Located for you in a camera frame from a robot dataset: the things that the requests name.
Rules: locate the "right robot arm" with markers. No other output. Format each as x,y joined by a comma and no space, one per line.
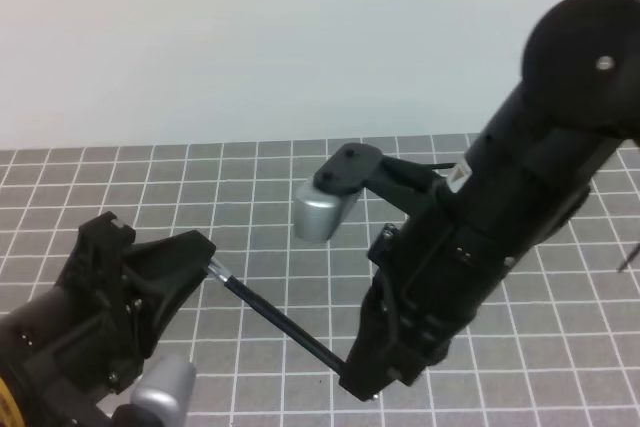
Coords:
521,180

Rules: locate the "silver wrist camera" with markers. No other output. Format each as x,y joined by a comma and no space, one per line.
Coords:
161,397
324,200

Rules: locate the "black pen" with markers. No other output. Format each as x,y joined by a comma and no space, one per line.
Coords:
275,317

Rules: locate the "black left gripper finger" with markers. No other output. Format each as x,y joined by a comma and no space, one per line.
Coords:
94,269
161,276

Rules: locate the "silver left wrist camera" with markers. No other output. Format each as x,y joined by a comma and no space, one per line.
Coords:
161,397

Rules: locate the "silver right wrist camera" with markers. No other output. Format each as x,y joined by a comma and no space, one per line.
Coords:
324,200

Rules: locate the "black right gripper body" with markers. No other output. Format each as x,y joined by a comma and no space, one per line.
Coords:
436,271

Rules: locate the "black zip tie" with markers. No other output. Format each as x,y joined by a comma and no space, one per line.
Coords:
632,255

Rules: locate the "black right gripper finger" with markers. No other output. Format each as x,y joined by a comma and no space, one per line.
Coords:
370,366

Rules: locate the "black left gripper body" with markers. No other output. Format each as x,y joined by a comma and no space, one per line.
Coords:
65,351

